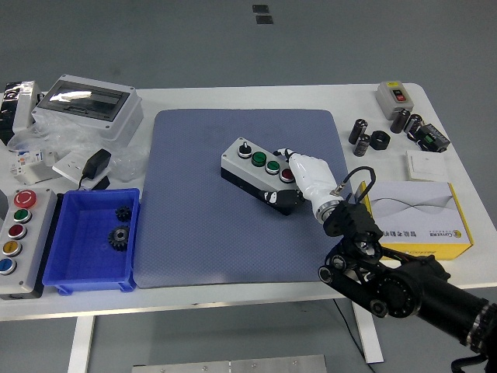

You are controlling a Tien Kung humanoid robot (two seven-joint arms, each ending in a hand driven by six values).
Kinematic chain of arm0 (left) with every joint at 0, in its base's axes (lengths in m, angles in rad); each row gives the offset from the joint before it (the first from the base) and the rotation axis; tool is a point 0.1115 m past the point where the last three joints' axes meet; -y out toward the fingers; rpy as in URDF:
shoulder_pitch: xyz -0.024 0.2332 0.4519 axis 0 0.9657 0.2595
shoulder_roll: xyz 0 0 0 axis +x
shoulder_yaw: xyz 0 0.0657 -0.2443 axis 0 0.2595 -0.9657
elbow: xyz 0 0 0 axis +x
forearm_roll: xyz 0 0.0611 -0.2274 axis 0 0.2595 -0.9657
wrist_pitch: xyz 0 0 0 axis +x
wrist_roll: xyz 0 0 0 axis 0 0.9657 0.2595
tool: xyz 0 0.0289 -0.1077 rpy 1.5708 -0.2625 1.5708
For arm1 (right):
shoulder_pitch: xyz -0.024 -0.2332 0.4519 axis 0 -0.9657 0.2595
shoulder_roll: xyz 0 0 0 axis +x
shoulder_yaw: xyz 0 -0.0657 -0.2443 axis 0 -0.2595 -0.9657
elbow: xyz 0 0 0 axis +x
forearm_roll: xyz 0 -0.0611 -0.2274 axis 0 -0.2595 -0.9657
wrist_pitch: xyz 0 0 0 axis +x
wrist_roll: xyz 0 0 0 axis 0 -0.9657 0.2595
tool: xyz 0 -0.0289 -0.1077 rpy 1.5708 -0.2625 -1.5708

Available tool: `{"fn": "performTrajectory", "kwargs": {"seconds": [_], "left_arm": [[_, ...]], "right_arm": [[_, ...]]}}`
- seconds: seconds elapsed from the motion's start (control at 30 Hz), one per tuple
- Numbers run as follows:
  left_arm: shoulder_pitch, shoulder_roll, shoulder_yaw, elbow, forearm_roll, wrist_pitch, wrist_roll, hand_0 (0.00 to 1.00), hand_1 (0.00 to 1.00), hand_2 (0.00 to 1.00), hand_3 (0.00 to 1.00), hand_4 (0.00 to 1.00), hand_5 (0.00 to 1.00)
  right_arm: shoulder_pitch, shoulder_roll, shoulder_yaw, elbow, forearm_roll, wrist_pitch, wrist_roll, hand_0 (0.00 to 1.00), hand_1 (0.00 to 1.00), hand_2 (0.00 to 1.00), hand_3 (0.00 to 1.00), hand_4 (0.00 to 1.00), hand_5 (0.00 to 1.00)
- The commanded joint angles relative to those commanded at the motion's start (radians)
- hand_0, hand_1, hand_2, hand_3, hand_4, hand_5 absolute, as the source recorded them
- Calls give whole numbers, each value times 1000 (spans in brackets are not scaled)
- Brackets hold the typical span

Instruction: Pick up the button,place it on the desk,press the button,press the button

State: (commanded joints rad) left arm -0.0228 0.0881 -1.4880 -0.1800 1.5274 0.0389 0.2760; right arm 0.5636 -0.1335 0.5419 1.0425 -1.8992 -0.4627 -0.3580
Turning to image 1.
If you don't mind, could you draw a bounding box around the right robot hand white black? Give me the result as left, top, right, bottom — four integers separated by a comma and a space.
262, 147, 345, 213

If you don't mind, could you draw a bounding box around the four-button grey control box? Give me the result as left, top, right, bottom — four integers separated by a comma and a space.
220, 136, 308, 217

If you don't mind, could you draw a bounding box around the five-button grey control box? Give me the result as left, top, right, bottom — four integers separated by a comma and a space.
0, 188, 59, 300

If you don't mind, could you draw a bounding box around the black cylindrical capacitor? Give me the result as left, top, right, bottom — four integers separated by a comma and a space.
403, 113, 424, 137
390, 107, 412, 134
348, 118, 369, 146
353, 133, 372, 158

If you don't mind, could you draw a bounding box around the black hex nut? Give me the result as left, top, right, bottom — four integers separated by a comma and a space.
369, 130, 391, 152

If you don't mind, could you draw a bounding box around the yellow and white cardboard box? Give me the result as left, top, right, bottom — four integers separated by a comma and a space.
356, 180, 474, 261

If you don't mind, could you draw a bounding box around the black module with green part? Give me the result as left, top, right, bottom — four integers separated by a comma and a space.
415, 123, 451, 153

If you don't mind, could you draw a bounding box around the grey-blue table mat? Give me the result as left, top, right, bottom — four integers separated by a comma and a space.
134, 108, 355, 289

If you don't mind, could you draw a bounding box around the white table leg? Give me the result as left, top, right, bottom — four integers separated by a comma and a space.
351, 298, 384, 364
66, 315, 96, 373

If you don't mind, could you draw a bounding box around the grey metal plate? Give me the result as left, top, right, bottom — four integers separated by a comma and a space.
130, 354, 328, 373

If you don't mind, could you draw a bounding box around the large black gear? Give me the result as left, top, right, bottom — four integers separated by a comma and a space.
107, 224, 131, 253

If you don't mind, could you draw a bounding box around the black power adapter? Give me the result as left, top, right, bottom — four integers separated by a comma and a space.
77, 148, 113, 191

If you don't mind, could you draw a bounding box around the blue plastic bin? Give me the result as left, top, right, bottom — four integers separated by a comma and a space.
41, 188, 141, 296

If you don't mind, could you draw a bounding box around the clear plastic bag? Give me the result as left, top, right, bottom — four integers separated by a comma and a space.
7, 116, 151, 183

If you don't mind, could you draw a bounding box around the white circuit breaker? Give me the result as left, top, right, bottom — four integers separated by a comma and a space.
9, 149, 59, 186

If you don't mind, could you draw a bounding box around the white carton with foil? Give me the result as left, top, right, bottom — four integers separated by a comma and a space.
12, 80, 43, 134

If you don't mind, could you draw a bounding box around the black foil bag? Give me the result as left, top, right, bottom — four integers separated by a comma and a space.
0, 81, 24, 147

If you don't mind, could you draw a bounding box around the grey rocker switch box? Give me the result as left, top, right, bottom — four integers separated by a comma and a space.
375, 80, 416, 121

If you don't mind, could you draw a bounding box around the white wall switch plate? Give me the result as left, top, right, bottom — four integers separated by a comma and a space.
405, 149, 451, 183

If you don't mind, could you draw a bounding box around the black cable under table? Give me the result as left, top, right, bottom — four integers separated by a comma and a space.
332, 298, 376, 373

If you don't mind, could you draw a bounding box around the grey enclosure with clear lid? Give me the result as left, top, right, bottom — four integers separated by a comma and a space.
30, 74, 144, 148

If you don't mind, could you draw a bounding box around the white wall socket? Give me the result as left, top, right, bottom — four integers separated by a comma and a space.
51, 151, 98, 183

